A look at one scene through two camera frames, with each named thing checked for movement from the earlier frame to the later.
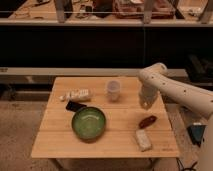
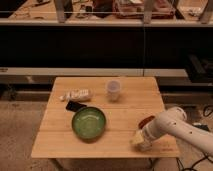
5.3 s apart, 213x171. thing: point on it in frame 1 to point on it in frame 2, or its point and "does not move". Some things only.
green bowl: [88, 123] does not move
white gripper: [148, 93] to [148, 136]
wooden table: [102, 117] does not move
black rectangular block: [74, 106] does not move
